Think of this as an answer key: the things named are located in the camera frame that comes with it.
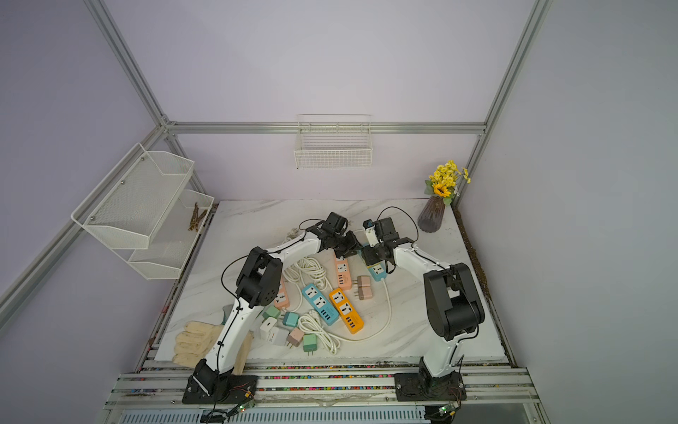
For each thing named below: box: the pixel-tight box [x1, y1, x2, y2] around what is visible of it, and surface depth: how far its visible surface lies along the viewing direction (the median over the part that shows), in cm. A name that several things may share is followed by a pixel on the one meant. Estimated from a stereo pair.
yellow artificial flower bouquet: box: [423, 159, 472, 206], surface depth 93 cm
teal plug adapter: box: [282, 310, 300, 328], surface depth 86 cm
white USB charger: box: [259, 317, 278, 341], surface depth 81 cm
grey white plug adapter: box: [268, 326, 290, 346], surface depth 80 cm
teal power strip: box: [367, 259, 388, 282], surface depth 97 cm
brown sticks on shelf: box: [188, 201, 208, 233], surface depth 100 cm
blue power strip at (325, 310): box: [301, 282, 340, 326], surface depth 89 cm
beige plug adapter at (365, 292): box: [358, 286, 374, 301], surface depth 93 cm
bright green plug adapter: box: [302, 333, 318, 356], surface depth 83 cm
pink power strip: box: [335, 257, 353, 291], surface depth 97 cm
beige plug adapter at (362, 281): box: [351, 275, 371, 288], surface depth 97 cm
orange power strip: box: [328, 287, 365, 335], surface depth 88 cm
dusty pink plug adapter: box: [286, 327, 305, 349], surface depth 83 cm
